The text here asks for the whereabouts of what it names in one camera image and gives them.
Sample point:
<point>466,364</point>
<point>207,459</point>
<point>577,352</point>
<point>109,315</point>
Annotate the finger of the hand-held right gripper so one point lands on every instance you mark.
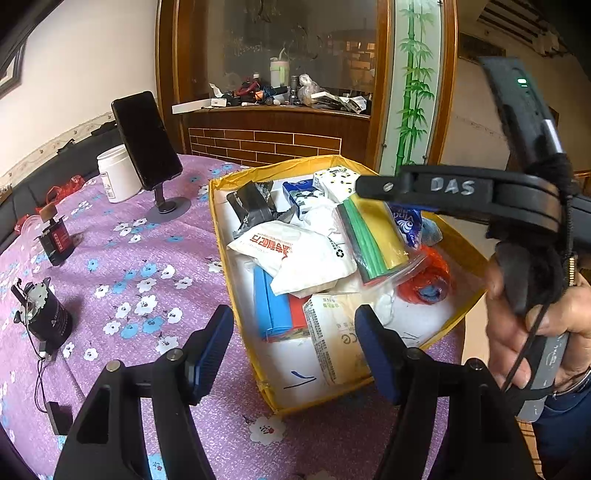
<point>392,187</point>

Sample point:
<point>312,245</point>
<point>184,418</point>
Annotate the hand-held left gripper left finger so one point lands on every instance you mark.
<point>210,355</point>

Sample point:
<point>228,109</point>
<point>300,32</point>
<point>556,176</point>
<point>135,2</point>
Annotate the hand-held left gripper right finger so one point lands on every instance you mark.
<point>374,350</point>

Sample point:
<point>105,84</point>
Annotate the beige tissue pack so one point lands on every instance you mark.
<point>337,337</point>

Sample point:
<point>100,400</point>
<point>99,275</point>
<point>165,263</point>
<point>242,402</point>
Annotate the blue and white plastic bag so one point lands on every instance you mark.
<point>406,228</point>

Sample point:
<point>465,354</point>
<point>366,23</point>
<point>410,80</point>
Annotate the zip bag of coloured sheets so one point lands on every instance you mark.
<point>374,240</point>

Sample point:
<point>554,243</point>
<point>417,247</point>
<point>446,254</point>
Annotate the lemon print tissue pack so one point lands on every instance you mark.
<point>334,182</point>

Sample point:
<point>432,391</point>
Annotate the yellow cardboard box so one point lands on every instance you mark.
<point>286,360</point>

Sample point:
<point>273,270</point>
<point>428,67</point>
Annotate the white gloves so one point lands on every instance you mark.
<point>321,219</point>

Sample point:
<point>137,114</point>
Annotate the blue and red cloth packet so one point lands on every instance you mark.
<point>272,304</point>

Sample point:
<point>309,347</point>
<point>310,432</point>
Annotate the red plastic bag with towel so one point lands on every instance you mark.
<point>425,277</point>

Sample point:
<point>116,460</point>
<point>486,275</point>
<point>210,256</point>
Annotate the white packet with red label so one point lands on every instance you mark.
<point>295,254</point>

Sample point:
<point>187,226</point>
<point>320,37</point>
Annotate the person's right hand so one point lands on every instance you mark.
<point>501,341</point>

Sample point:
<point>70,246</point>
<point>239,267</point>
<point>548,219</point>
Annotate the blue and white packet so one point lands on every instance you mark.
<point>298,191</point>

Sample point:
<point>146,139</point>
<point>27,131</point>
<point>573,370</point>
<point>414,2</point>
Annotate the bamboo print panel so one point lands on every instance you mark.
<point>415,92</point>

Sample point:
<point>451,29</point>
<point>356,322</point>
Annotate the purple floral tablecloth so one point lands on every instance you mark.
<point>138,258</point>

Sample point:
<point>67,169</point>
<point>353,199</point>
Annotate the air conditioner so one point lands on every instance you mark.
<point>512,18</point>

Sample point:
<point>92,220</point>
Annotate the wooden counter with clutter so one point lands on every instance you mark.
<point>277,138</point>

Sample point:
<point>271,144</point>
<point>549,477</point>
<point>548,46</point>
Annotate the clear plastic bag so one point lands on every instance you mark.
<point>309,90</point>

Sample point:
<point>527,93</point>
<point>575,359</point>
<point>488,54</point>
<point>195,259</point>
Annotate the black foil packet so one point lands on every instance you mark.
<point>254,207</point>

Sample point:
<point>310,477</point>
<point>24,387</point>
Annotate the grey phone stand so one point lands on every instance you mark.
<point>168,210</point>

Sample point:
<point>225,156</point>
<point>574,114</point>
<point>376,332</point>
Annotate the white bottle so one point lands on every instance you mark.
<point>280,71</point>

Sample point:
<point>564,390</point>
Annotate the black motor with metal plate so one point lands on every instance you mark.
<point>51,323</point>

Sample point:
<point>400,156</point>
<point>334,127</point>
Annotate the red black servo motor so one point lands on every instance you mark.
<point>55,240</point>

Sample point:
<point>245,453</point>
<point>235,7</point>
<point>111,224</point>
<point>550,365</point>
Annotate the white plastic jar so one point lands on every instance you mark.
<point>117,175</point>

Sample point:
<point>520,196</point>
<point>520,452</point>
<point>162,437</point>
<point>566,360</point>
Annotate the long white box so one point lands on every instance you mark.
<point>198,106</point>

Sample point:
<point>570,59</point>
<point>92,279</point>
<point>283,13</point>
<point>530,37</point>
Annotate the person's blue jeans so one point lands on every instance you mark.
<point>568,438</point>

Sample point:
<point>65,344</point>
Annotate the clear glass jar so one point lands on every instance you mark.
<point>30,225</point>

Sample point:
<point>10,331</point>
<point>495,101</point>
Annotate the black smartphone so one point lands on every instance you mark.
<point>143,138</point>

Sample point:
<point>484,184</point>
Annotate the black sofa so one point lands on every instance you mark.
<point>27,194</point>

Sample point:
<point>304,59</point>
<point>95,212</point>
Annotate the wood framed glass partition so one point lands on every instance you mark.
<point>166,69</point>

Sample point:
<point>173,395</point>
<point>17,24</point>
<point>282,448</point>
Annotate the framed painting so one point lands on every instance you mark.
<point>9,74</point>

